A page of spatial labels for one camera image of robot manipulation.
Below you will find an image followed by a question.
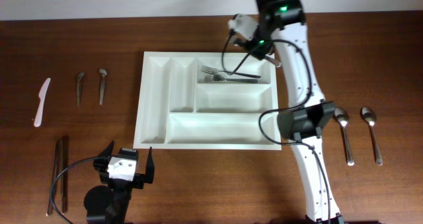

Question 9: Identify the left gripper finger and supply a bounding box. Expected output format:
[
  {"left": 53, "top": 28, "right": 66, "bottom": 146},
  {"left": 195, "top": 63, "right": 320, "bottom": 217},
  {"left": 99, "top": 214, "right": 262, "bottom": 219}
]
[
  {"left": 144, "top": 147, "right": 155, "bottom": 184},
  {"left": 98, "top": 140, "right": 114, "bottom": 157}
]

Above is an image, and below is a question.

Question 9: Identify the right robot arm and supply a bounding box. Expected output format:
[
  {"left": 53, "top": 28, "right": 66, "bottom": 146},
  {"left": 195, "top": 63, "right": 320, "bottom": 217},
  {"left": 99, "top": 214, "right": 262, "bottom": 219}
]
[{"left": 229, "top": 0, "right": 344, "bottom": 223}]

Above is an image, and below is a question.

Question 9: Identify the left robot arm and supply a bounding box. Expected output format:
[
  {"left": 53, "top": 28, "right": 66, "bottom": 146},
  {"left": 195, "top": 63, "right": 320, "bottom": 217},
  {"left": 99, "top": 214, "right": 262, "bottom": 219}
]
[{"left": 83, "top": 141, "right": 155, "bottom": 223}]

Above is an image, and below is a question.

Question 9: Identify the metal knife right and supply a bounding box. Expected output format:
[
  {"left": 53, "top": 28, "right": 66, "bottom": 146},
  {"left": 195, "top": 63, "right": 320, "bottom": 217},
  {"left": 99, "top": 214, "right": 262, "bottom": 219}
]
[{"left": 61, "top": 135, "right": 69, "bottom": 214}]

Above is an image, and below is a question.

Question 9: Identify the metal knife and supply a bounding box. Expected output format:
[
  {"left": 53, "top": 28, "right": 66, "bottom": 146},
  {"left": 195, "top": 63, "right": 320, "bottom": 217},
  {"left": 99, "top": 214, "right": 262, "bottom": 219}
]
[
  {"left": 46, "top": 138, "right": 62, "bottom": 217},
  {"left": 61, "top": 135, "right": 69, "bottom": 214}
]

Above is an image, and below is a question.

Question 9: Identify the metal knife left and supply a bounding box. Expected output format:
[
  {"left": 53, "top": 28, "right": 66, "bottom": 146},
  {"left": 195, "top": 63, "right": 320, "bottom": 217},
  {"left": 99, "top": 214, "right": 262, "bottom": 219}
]
[{"left": 46, "top": 138, "right": 62, "bottom": 217}]

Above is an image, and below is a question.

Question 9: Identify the white plastic cutlery tray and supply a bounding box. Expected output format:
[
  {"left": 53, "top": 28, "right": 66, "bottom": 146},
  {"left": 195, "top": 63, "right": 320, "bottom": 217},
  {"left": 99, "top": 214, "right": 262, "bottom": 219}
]
[{"left": 133, "top": 52, "right": 281, "bottom": 150}]

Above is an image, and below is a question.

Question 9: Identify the small metal spoon right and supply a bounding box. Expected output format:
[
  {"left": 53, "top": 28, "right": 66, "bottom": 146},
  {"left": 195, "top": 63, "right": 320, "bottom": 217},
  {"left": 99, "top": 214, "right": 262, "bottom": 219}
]
[{"left": 99, "top": 69, "right": 108, "bottom": 105}]

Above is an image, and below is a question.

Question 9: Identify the small metal spoon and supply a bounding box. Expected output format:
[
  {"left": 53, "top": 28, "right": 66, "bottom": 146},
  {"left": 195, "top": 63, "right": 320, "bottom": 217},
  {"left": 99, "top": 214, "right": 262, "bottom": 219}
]
[
  {"left": 99, "top": 69, "right": 108, "bottom": 105},
  {"left": 76, "top": 71, "right": 85, "bottom": 107}
]

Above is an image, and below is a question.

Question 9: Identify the small metal spoon left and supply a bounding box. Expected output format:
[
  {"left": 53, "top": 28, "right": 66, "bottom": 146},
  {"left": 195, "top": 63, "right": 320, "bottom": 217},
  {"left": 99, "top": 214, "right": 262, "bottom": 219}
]
[{"left": 76, "top": 71, "right": 85, "bottom": 107}]

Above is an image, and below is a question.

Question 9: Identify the white plastic knife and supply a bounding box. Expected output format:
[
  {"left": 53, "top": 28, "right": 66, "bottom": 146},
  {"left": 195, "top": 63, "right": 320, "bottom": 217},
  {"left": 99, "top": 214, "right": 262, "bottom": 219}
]
[{"left": 33, "top": 78, "right": 51, "bottom": 128}]

